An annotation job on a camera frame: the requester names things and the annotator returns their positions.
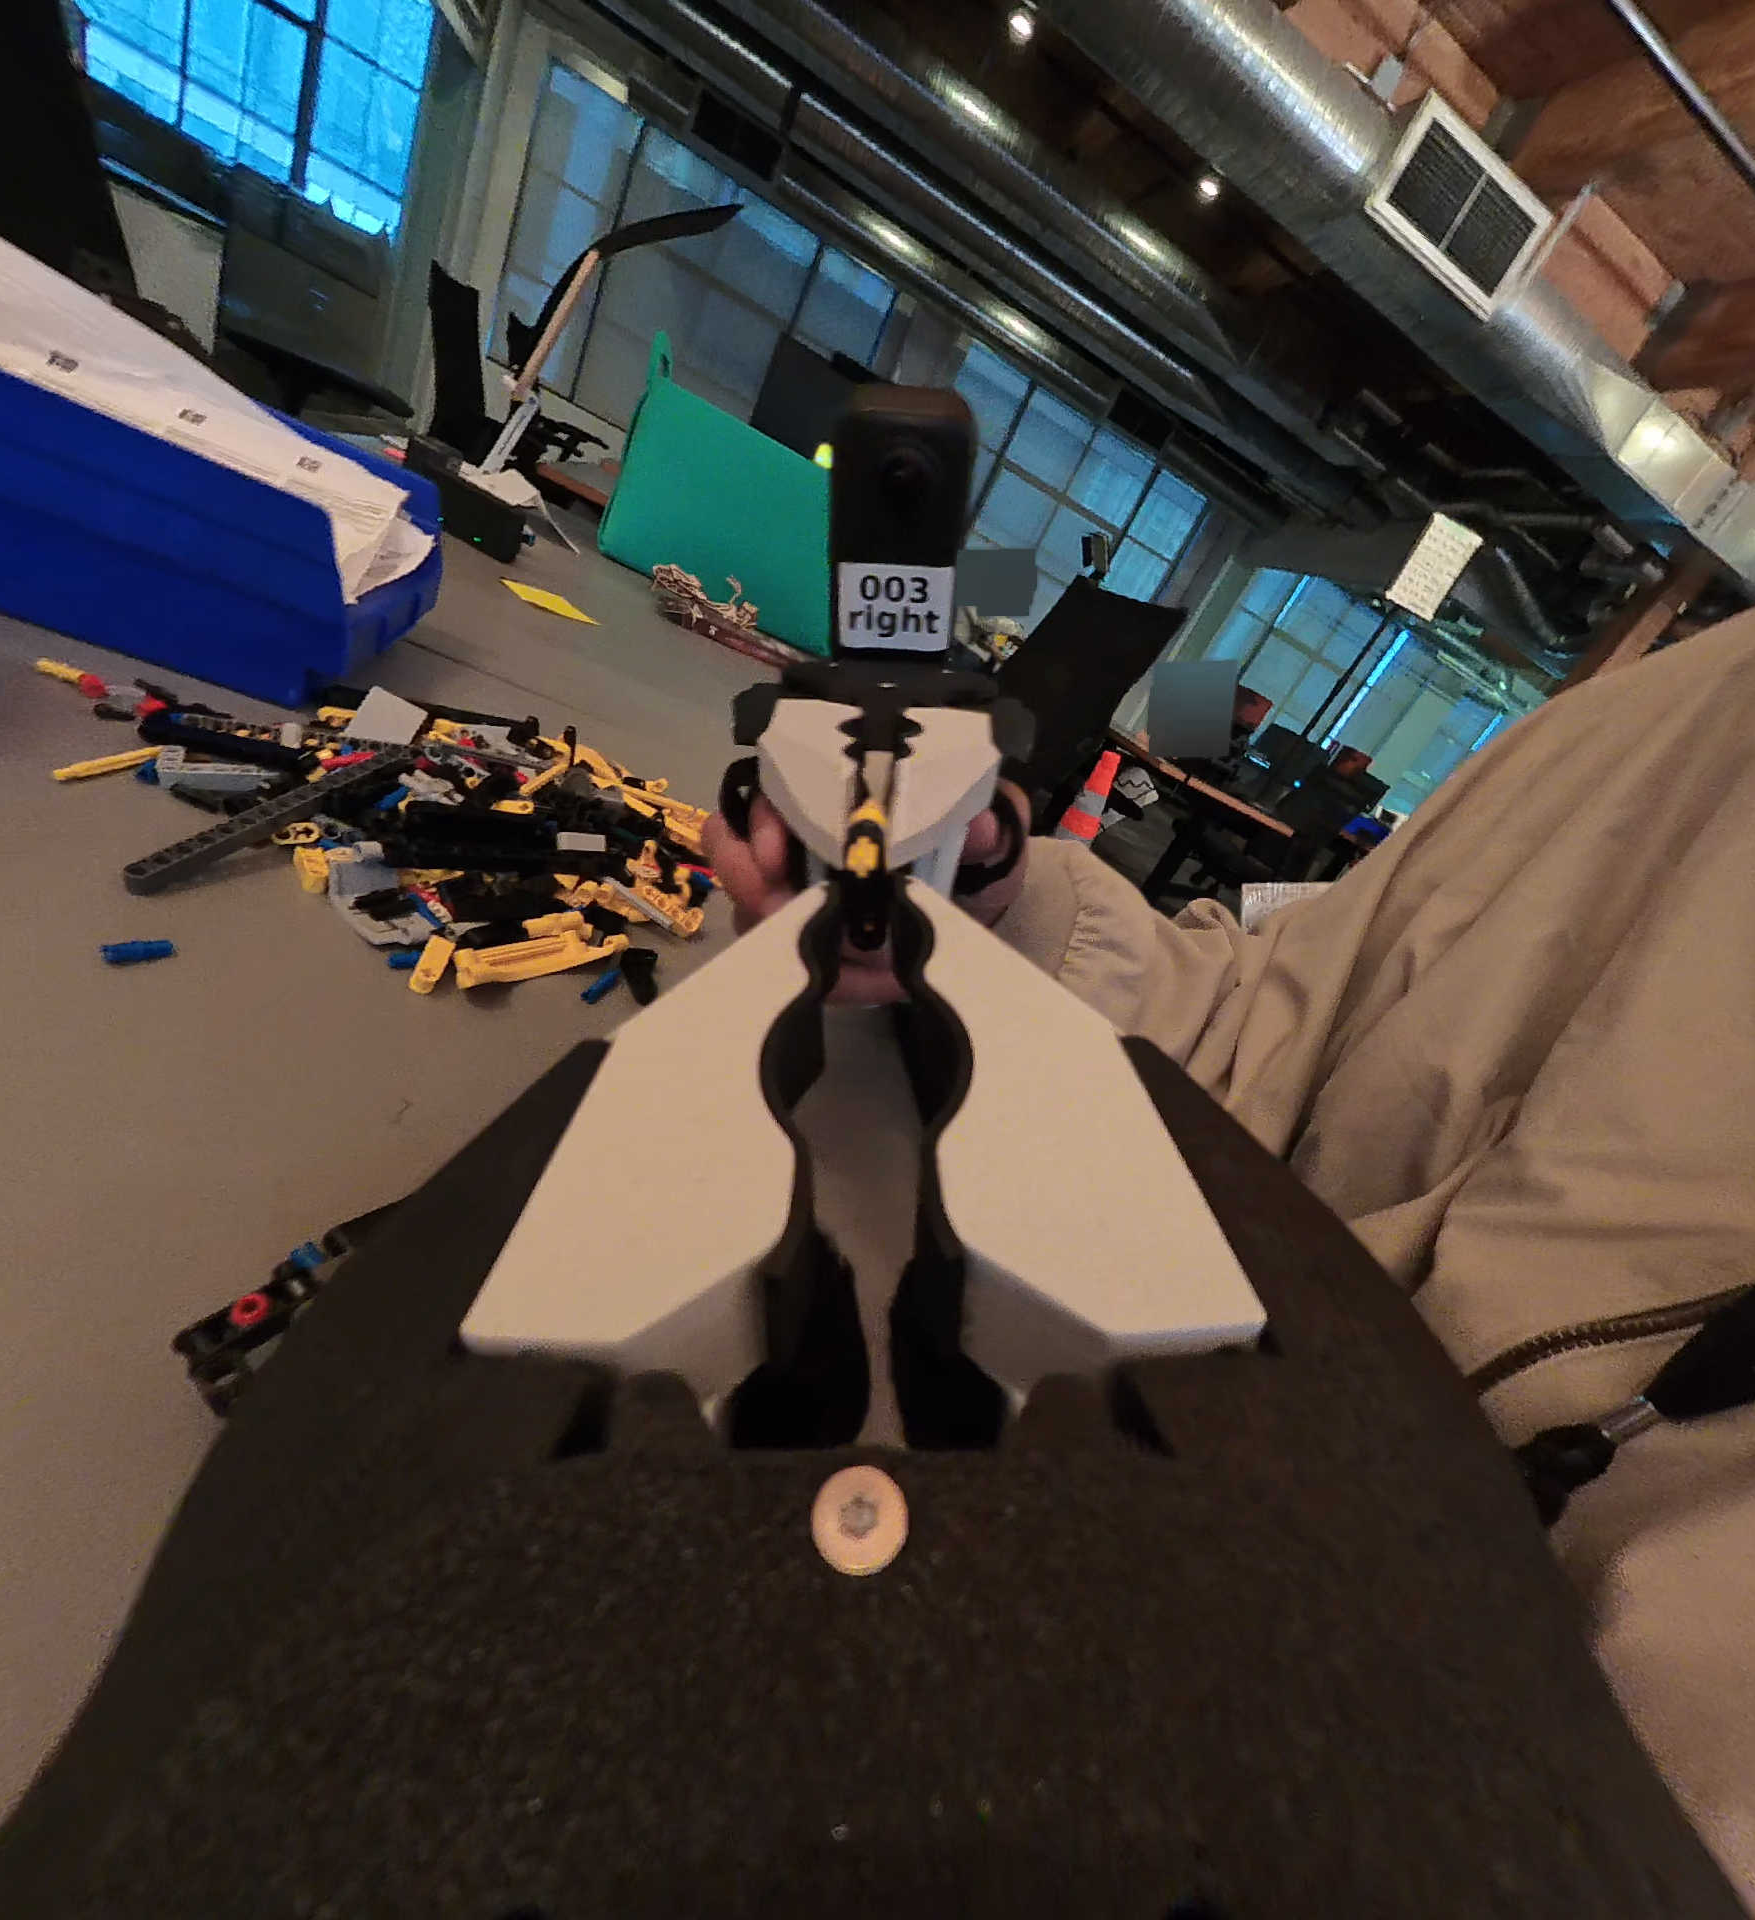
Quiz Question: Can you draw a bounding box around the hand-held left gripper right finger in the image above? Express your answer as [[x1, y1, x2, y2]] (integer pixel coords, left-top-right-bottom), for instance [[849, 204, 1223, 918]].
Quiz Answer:
[[890, 882, 1269, 1449]]

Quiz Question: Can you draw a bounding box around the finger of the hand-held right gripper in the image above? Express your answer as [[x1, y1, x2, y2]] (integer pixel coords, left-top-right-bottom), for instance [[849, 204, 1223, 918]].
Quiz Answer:
[[756, 707, 867, 888], [890, 714, 1005, 876]]

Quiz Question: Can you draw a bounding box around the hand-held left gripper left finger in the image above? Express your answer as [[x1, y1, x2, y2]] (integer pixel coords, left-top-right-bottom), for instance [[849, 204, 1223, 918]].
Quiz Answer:
[[459, 885, 874, 1449]]

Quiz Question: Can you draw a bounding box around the small yellow black connector assembly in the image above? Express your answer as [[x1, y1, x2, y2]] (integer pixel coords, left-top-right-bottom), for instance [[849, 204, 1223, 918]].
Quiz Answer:
[[835, 721, 922, 955]]

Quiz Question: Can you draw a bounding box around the pile of brick pieces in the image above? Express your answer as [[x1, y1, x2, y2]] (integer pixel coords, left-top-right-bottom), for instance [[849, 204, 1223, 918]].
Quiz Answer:
[[36, 660, 715, 1007]]

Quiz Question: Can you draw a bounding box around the black grey brick chassis assembly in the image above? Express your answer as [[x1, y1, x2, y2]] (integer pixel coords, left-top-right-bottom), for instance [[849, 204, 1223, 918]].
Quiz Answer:
[[171, 1200, 400, 1416]]

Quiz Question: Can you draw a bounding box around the person's right forearm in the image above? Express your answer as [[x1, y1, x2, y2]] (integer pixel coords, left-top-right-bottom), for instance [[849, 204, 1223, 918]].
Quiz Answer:
[[1018, 837, 1418, 1203]]

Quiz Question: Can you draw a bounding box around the person's right hand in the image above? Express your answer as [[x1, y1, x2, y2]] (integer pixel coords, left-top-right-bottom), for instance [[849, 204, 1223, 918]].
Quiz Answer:
[[704, 795, 1030, 1007]]

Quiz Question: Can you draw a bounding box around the black monitor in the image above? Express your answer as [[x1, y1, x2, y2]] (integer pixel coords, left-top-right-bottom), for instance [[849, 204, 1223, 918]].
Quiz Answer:
[[749, 337, 879, 452]]

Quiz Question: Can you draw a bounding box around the teal green storage box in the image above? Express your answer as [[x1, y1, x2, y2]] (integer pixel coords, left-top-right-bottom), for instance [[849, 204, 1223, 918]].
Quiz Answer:
[[599, 333, 838, 617]]

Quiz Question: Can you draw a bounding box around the wooden stick stand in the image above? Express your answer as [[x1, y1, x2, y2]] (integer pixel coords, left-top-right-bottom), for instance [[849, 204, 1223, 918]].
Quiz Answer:
[[495, 203, 745, 513]]

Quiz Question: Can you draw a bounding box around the black device with green light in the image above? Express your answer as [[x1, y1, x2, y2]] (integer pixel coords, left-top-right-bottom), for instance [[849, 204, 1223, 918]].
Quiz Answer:
[[404, 439, 534, 566]]

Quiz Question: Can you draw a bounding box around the white sign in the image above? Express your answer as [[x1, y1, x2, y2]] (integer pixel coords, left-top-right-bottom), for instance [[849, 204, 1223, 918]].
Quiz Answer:
[[1388, 513, 1482, 620]]

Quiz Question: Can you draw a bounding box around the white air vent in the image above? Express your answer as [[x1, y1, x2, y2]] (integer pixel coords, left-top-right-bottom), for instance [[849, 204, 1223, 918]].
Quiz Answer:
[[1364, 94, 1558, 321]]

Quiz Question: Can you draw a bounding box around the blue bin with papers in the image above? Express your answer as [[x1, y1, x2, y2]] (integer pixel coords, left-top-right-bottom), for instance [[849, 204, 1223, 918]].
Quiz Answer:
[[0, 188, 436, 601]]

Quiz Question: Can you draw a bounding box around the large black panel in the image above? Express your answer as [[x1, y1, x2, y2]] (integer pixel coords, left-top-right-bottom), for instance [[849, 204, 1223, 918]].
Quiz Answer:
[[0, 0, 135, 286]]

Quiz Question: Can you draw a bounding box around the black jacket cord toggle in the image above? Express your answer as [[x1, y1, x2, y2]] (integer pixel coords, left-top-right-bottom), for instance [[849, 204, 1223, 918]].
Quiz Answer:
[[1469, 1298, 1741, 1521]]

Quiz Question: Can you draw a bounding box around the silver ventilation duct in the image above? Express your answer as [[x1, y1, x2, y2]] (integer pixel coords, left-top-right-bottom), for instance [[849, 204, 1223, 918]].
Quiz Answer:
[[1043, 0, 1755, 587]]

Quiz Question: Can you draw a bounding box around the black strap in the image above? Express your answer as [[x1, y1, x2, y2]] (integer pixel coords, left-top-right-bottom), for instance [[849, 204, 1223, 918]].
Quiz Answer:
[[1642, 1230, 1755, 1421]]

